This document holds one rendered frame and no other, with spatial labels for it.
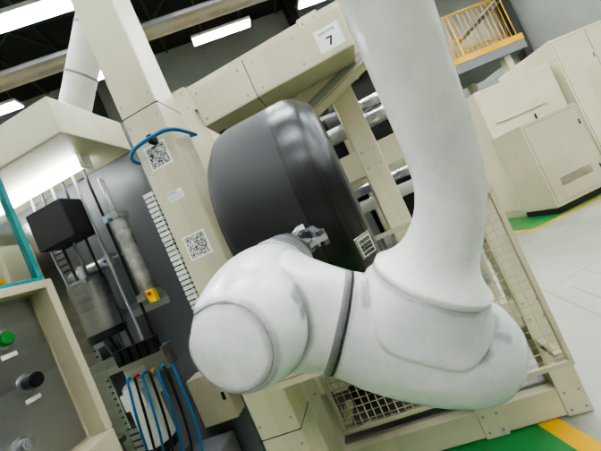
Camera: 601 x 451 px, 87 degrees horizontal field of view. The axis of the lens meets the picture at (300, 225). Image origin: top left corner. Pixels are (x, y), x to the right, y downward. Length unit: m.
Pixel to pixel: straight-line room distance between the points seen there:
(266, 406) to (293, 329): 0.82
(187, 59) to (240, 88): 10.74
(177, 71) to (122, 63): 10.69
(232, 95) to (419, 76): 1.07
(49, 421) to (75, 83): 1.24
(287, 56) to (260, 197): 0.70
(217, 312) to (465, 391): 0.20
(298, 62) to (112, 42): 0.58
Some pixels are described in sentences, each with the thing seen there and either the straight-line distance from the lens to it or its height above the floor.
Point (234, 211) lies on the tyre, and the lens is 0.70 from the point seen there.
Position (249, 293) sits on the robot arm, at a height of 1.10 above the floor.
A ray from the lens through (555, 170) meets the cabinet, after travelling 5.36.
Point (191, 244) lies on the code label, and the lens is 0.99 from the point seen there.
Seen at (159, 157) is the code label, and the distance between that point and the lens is 1.05.
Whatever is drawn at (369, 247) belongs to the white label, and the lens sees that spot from 0.72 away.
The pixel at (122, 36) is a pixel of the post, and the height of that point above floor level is 1.88.
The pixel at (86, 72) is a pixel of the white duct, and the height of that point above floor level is 2.10.
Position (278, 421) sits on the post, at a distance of 1.08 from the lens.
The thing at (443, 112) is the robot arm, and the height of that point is 1.16.
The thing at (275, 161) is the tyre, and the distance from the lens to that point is 0.69.
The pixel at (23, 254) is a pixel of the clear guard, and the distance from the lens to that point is 0.97.
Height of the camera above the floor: 1.12
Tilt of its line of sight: 2 degrees up
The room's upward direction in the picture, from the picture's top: 24 degrees counter-clockwise
